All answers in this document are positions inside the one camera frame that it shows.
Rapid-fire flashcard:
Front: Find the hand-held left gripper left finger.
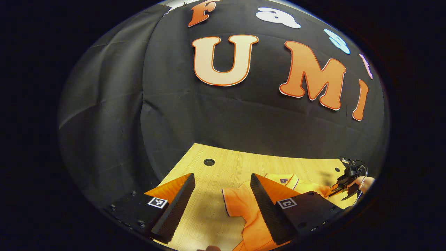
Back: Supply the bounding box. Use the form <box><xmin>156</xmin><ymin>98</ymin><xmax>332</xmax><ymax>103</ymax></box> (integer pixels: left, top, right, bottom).
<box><xmin>104</xmin><ymin>173</ymin><xmax>196</xmax><ymax>244</ymax></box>

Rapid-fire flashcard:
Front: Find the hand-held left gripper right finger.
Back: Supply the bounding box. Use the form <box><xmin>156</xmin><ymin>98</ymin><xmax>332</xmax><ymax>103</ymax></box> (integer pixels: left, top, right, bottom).
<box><xmin>250</xmin><ymin>173</ymin><xmax>353</xmax><ymax>245</ymax></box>

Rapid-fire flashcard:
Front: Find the orange T-shirt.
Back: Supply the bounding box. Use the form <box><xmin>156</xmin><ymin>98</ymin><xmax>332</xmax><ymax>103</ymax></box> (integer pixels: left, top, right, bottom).
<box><xmin>222</xmin><ymin>173</ymin><xmax>340</xmax><ymax>251</ymax></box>

